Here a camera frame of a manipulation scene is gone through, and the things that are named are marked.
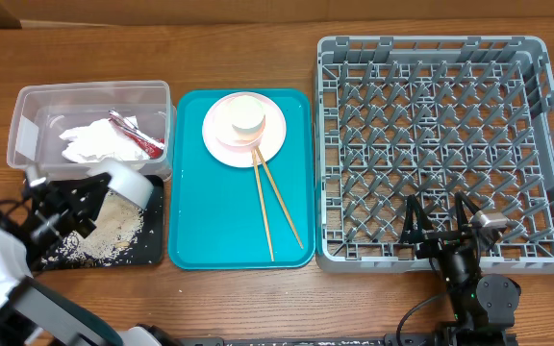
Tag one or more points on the pink bowl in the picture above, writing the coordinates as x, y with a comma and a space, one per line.
223, 128

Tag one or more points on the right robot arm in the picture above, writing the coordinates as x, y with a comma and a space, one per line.
483, 305

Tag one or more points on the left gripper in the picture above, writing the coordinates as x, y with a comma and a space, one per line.
70, 205

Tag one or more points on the grey bowl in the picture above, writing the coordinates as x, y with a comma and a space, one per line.
125, 181

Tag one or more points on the white cup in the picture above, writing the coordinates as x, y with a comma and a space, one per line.
246, 115

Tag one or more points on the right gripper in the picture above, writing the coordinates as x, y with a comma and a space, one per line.
437, 241

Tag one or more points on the pink plate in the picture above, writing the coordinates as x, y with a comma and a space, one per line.
270, 142

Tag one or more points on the white napkin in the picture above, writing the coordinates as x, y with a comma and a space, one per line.
100, 140

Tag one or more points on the teal serving tray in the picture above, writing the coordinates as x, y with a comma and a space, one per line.
215, 219

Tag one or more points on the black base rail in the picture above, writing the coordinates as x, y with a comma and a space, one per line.
386, 340

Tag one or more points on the rice pile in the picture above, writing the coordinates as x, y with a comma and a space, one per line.
117, 226

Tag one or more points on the red snack wrapper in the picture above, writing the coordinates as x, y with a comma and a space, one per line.
152, 147

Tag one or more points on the clear plastic bin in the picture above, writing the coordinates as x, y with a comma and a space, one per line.
42, 113

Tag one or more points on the black tray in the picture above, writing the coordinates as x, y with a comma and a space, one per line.
147, 248

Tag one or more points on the grey dishwasher rack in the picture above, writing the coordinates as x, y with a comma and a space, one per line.
431, 117

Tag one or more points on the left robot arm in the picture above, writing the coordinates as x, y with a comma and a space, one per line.
29, 308

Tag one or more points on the wooden chopstick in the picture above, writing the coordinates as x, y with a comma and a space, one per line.
262, 203
279, 196

